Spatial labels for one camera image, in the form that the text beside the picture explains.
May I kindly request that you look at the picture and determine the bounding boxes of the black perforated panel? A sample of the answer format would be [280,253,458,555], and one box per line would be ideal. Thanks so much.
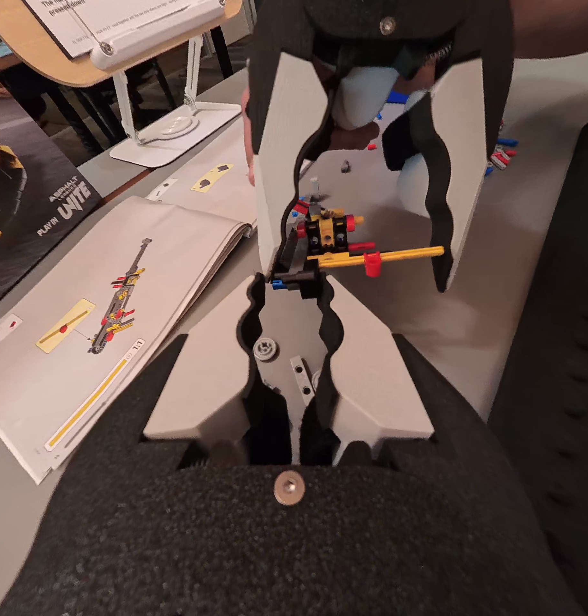
[486,112,588,616]

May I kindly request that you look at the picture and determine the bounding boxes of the person's right hand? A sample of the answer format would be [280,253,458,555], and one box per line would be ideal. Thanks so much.
[241,90,381,187]

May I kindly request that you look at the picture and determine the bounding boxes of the lego instruction booklet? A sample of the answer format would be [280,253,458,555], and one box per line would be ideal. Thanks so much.
[0,117,262,485]

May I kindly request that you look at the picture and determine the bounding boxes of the grey lego wheel hub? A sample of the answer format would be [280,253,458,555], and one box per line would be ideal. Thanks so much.
[253,336,281,363]

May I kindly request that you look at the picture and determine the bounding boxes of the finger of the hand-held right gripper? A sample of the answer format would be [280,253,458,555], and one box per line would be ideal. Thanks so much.
[253,51,338,280]
[425,59,487,293]

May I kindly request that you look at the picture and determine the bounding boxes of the pile of small lego pins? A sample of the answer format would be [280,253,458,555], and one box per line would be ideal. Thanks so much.
[483,117,519,177]

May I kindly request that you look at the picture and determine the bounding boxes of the grey lego beam assembly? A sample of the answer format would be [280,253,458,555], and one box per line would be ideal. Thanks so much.
[270,177,377,301]

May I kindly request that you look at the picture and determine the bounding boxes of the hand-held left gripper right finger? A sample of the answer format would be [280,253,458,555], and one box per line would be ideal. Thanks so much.
[316,273,435,443]

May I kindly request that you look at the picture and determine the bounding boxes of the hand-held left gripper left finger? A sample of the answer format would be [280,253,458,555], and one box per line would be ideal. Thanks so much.
[143,273,267,441]

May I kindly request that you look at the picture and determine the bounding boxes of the person's right forearm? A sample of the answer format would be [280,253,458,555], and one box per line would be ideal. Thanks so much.
[513,0,588,62]

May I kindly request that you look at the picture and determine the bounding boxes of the lego set box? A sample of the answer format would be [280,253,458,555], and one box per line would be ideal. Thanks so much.
[0,95,104,314]

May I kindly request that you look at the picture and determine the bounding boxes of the white desk stand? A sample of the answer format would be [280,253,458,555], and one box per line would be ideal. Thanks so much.
[111,33,206,146]

